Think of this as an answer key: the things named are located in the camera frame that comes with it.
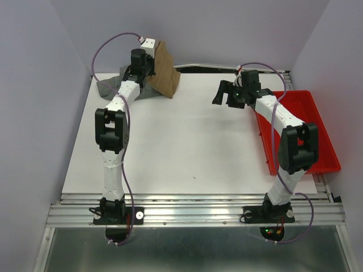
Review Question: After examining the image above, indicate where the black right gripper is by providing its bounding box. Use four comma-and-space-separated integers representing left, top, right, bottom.
211, 80, 248, 108

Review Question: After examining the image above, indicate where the tan brown skirt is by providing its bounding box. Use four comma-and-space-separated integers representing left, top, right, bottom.
147, 41, 180, 99

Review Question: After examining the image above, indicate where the grey pleated skirt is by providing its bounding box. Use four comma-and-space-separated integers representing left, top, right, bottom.
96, 66, 162, 101

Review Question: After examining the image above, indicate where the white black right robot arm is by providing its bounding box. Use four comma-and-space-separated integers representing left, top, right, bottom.
212, 70, 319, 221

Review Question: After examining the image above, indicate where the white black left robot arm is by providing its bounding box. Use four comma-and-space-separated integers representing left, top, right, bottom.
95, 48, 155, 223

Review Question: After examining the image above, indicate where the red plastic tray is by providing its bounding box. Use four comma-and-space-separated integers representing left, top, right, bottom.
255, 90, 341, 176

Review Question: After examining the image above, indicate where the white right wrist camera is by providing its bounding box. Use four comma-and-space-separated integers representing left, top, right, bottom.
233, 65, 243, 87

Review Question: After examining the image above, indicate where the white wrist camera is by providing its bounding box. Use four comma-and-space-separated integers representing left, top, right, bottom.
140, 38, 157, 58
233, 65, 243, 87

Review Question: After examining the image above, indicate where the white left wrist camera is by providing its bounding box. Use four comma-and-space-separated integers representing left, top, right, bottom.
140, 38, 157, 58

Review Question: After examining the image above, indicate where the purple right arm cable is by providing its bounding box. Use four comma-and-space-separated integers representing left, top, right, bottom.
235, 62, 314, 245

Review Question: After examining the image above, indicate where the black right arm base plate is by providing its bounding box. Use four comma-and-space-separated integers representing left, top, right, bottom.
239, 206, 296, 224

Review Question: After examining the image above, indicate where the aluminium rail frame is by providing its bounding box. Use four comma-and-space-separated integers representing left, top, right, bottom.
34, 170, 361, 271

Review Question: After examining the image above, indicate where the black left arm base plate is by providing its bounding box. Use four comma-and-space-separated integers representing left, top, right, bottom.
92, 206, 145, 226

